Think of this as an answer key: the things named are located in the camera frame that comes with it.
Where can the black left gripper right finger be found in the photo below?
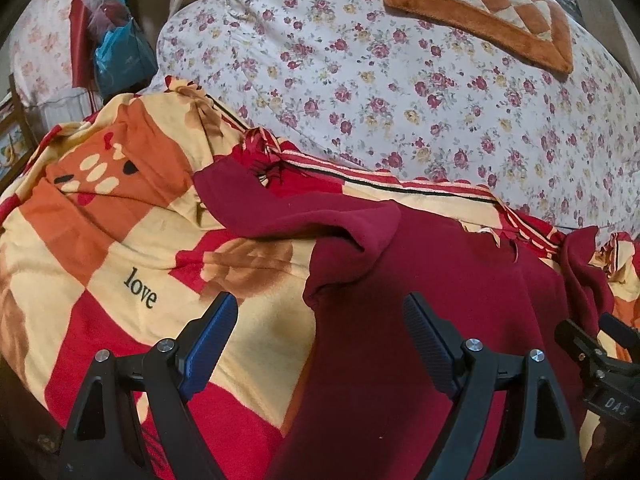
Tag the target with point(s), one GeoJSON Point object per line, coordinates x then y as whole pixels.
{"type": "Point", "coordinates": [536, 437]}

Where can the brown checkered plush cushion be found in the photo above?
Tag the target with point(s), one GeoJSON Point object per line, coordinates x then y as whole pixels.
{"type": "Point", "coordinates": [537, 31]}

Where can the orange red cream love blanket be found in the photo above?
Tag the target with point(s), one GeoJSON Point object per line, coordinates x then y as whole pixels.
{"type": "Point", "coordinates": [105, 244]}

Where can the dark red garment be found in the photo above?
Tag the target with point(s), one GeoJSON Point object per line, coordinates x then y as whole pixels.
{"type": "Point", "coordinates": [369, 409]}

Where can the white floral quilt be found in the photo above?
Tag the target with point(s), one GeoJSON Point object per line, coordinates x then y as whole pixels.
{"type": "Point", "coordinates": [351, 81]}

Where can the blue plastic bag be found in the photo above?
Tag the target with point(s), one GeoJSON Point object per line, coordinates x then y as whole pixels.
{"type": "Point", "coordinates": [123, 59]}

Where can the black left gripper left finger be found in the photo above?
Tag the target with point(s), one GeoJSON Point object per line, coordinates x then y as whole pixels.
{"type": "Point", "coordinates": [104, 438]}

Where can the clear plastic bag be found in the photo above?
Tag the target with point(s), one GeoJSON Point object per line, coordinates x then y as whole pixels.
{"type": "Point", "coordinates": [105, 16]}

